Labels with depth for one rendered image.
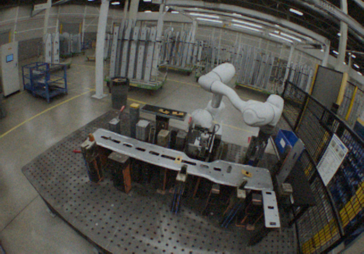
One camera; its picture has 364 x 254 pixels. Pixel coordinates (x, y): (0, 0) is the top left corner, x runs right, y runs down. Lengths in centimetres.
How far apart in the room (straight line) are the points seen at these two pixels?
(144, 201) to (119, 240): 37
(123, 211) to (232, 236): 75
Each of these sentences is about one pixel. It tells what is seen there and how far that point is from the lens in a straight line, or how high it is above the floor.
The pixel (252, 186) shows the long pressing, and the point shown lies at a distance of 113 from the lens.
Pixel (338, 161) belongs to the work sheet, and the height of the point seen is 134.
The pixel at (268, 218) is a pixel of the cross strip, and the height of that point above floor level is 100.
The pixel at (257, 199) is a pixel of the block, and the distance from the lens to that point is 110.
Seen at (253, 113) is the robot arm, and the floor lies 149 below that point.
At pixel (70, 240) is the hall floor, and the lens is 200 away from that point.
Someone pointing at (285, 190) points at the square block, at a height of 106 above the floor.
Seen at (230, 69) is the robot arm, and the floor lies 157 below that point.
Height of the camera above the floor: 174
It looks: 26 degrees down
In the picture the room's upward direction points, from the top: 9 degrees clockwise
